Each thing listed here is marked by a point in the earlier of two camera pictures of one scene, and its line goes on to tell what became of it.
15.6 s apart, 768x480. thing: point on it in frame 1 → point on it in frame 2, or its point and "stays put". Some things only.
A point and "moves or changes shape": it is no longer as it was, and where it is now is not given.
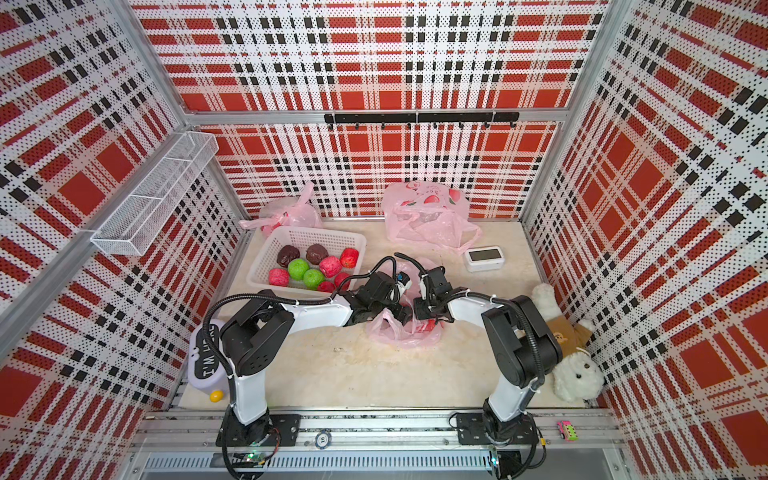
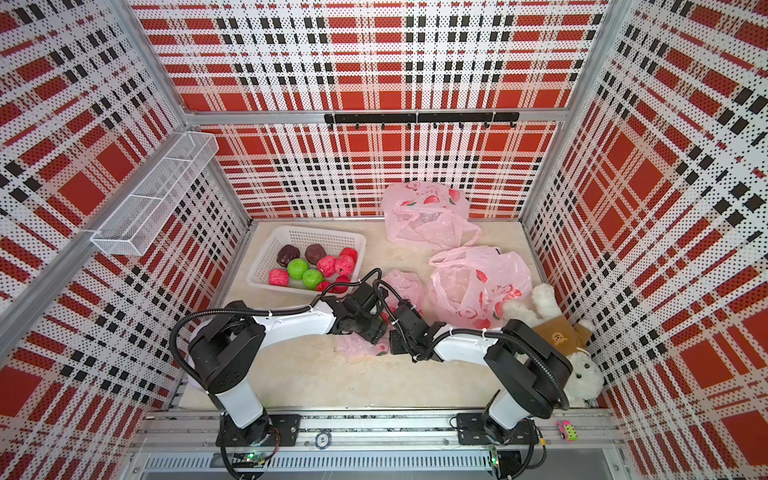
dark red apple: [286, 254] stays put
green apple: [312, 279] stays put
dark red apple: [316, 252] stays put
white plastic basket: [308, 260] stays put
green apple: [296, 268] stays put
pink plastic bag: [420, 213] stays put
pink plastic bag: [277, 216] → [398, 285]
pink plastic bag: [391, 330] moves or changes shape
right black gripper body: [423, 309] → [400, 346]
